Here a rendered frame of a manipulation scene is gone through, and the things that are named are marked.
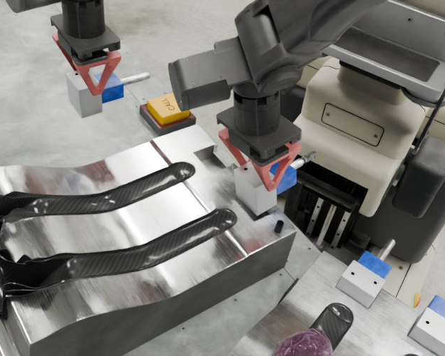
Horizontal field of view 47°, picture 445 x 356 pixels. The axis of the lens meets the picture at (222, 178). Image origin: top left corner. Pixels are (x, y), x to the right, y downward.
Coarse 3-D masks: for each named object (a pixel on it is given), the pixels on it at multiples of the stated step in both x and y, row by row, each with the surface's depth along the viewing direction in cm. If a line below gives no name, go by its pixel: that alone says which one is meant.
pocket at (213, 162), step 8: (200, 152) 82; (208, 152) 84; (216, 152) 84; (200, 160) 84; (208, 160) 84; (216, 160) 84; (224, 160) 83; (208, 168) 83; (216, 168) 83; (224, 168) 83
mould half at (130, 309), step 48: (144, 144) 82; (192, 144) 82; (0, 192) 65; (48, 192) 68; (96, 192) 73; (192, 192) 75; (0, 240) 60; (48, 240) 61; (96, 240) 65; (144, 240) 69; (240, 240) 70; (288, 240) 73; (96, 288) 58; (144, 288) 63; (192, 288) 65; (240, 288) 74; (0, 336) 59; (48, 336) 53; (96, 336) 59; (144, 336) 66
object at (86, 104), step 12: (72, 72) 80; (144, 72) 86; (72, 84) 79; (84, 84) 78; (96, 84) 79; (108, 84) 81; (120, 84) 82; (72, 96) 81; (84, 96) 78; (96, 96) 80; (108, 96) 82; (120, 96) 83; (84, 108) 80; (96, 108) 81
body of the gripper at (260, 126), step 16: (240, 96) 63; (272, 96) 61; (224, 112) 68; (240, 112) 63; (256, 112) 62; (272, 112) 62; (240, 128) 64; (256, 128) 63; (272, 128) 64; (288, 128) 65; (256, 144) 63; (272, 144) 63
